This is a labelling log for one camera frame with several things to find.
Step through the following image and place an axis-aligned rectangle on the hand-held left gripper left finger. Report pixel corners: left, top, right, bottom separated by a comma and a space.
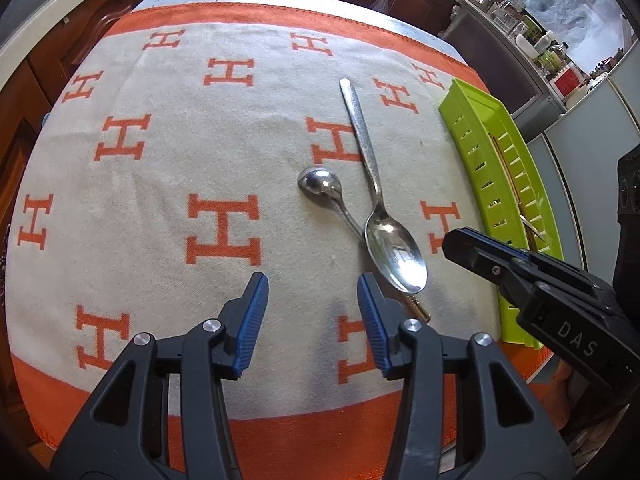
50, 272, 271, 480

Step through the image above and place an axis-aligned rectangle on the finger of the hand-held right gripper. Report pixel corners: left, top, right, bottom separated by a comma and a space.
462, 226, 616, 293
441, 229, 538, 311

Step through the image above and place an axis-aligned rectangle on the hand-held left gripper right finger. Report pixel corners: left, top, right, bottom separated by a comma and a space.
356, 272, 576, 480

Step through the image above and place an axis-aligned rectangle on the large steel spoon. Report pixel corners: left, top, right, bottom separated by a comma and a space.
339, 77, 429, 296

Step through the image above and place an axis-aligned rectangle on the green plastic utensil tray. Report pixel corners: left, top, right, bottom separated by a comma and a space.
438, 77, 565, 346

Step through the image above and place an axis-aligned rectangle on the round-bowl steel spoon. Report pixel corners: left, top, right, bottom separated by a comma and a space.
297, 165, 432, 322

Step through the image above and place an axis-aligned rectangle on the grey refrigerator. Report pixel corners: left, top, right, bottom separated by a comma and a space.
515, 40, 640, 281

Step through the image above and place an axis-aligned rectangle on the orange and grey patterned blanket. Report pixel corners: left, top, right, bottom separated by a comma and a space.
0, 2, 556, 466

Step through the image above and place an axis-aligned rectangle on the red box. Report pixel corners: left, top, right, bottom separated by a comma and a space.
550, 65, 586, 98

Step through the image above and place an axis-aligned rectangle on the steel appliance cabinet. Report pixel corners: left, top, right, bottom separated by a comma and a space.
440, 2, 568, 126

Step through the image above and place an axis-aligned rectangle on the green label bottle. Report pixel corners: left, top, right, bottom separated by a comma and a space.
537, 40, 568, 71

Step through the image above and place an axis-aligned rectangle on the glass jar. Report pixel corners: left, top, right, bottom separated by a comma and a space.
492, 0, 526, 36

